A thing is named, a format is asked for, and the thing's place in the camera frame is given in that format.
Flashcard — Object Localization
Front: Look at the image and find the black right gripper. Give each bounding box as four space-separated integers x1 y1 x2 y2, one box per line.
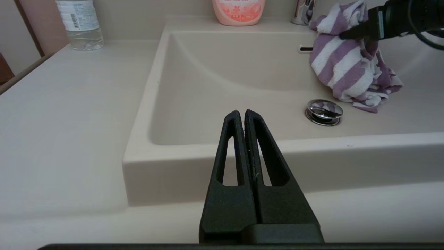
339 0 413 40

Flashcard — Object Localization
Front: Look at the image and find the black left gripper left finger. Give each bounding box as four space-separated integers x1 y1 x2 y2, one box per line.
199 110 258 244

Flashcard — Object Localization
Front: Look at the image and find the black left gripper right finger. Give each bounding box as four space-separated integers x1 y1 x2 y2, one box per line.
244 109 319 225

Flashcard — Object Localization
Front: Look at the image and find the purple white striped towel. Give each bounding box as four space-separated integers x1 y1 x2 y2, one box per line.
309 0 404 114

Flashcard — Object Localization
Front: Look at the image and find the chrome faucet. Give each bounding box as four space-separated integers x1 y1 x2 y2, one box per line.
291 0 316 26

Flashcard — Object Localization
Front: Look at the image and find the beige sink basin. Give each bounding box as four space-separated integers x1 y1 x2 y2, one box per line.
122 16 444 207

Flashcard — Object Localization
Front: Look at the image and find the chrome drain stopper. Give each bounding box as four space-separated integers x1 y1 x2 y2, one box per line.
305 99 344 126

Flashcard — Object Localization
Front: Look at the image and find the pink soap pump bottle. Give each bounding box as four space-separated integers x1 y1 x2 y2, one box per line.
212 0 266 26

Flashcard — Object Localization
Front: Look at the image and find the clear water bottle without cap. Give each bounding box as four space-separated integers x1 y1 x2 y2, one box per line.
55 0 104 51

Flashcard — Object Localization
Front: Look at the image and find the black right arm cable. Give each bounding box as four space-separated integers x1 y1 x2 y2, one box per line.
408 10 444 51

